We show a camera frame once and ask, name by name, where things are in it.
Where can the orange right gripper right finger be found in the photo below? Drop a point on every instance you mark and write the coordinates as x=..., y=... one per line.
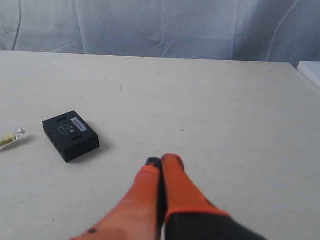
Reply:
x=190, y=216

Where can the small black network box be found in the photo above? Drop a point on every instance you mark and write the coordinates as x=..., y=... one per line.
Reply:
x=71, y=135

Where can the white backdrop cloth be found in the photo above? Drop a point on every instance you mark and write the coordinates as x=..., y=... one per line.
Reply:
x=240, y=30

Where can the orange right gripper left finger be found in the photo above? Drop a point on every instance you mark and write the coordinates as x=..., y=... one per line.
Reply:
x=138, y=215

